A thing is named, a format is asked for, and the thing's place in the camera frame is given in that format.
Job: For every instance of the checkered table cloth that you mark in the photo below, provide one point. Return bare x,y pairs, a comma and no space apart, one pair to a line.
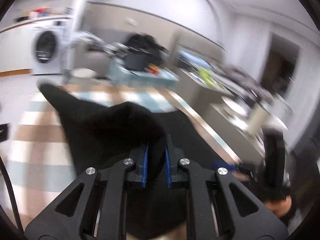
39,163

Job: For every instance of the grey sofa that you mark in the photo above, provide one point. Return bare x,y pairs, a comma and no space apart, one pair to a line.
92,52

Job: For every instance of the white washing machine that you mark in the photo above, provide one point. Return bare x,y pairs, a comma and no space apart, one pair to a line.
47,41

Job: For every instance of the red bowl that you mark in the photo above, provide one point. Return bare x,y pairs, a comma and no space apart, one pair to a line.
153,69

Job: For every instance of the person's right hand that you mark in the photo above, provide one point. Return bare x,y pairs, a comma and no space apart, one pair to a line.
279,207

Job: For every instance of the black textured sweater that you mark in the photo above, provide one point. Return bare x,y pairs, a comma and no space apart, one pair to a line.
100,136

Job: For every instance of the grey bedside cabinet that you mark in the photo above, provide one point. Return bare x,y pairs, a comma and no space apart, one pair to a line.
206,104

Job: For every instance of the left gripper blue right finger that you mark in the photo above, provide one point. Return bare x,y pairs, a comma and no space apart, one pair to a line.
174,175

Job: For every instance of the beige tumbler cup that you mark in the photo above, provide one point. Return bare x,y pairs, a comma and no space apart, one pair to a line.
257,117

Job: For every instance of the pile of black clothes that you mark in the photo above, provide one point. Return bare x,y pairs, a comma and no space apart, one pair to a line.
149,44

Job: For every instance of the bed with grey headboard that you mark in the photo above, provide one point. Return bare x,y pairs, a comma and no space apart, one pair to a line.
191,51

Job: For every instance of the teal checkered side table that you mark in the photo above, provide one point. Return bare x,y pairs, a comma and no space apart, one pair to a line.
120,76

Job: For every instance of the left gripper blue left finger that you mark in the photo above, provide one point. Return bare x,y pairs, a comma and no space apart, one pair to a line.
137,176

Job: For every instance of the yellow green toy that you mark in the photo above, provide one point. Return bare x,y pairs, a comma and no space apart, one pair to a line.
206,76

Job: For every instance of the white round stool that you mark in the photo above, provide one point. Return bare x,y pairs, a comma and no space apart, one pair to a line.
83,73

